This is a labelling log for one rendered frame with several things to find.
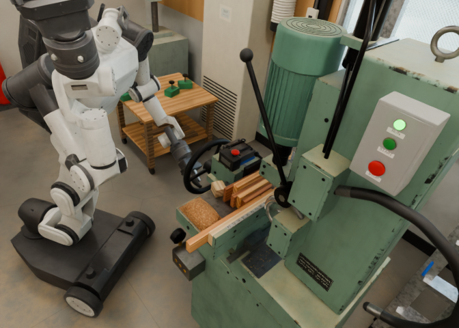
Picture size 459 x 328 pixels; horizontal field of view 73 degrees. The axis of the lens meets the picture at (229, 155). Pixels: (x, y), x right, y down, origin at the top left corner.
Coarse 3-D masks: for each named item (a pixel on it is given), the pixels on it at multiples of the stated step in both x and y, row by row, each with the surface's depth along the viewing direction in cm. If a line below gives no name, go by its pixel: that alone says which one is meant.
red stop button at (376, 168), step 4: (372, 164) 57; (376, 164) 56; (380, 164) 56; (368, 168) 58; (372, 168) 57; (376, 168) 56; (380, 168) 56; (384, 168) 56; (372, 172) 57; (376, 172) 57; (380, 172) 56; (384, 172) 56
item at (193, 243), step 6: (264, 192) 109; (246, 204) 104; (240, 210) 101; (228, 216) 99; (216, 222) 97; (222, 222) 97; (210, 228) 95; (198, 234) 92; (204, 234) 93; (192, 240) 91; (198, 240) 91; (204, 240) 94; (186, 246) 91; (192, 246) 90; (198, 246) 93
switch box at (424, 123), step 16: (384, 96) 54; (400, 96) 54; (384, 112) 53; (400, 112) 51; (416, 112) 50; (432, 112) 50; (368, 128) 56; (384, 128) 54; (416, 128) 50; (432, 128) 48; (368, 144) 57; (400, 144) 53; (416, 144) 51; (432, 144) 54; (352, 160) 61; (368, 160) 58; (384, 160) 56; (400, 160) 54; (416, 160) 52; (368, 176) 60; (384, 176) 57; (400, 176) 55
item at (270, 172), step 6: (270, 156) 104; (264, 162) 103; (270, 162) 102; (288, 162) 103; (264, 168) 104; (270, 168) 101; (276, 168) 100; (288, 168) 100; (264, 174) 105; (270, 174) 102; (276, 174) 100; (288, 174) 98; (270, 180) 104; (276, 180) 102; (276, 186) 103
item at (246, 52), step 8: (240, 56) 76; (248, 56) 75; (248, 64) 77; (256, 80) 78; (256, 88) 78; (256, 96) 78; (264, 112) 79; (264, 120) 79; (272, 136) 80; (272, 144) 80; (280, 168) 82; (280, 176) 82; (288, 184) 83; (280, 192) 82; (288, 192) 80; (280, 200) 83
